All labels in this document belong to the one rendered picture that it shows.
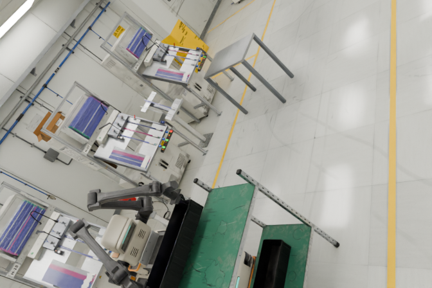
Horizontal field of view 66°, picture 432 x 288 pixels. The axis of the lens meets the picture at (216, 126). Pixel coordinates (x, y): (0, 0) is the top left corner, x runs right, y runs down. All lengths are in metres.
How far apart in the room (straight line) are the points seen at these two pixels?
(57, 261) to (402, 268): 3.14
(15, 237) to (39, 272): 0.43
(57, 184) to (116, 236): 3.55
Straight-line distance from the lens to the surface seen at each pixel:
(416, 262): 2.50
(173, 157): 4.73
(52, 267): 4.03
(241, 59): 3.73
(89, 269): 3.90
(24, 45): 6.27
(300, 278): 2.39
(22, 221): 4.08
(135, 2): 6.94
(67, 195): 5.78
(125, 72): 5.23
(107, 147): 4.40
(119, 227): 2.31
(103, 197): 2.14
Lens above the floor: 2.22
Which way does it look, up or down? 27 degrees down
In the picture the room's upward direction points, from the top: 51 degrees counter-clockwise
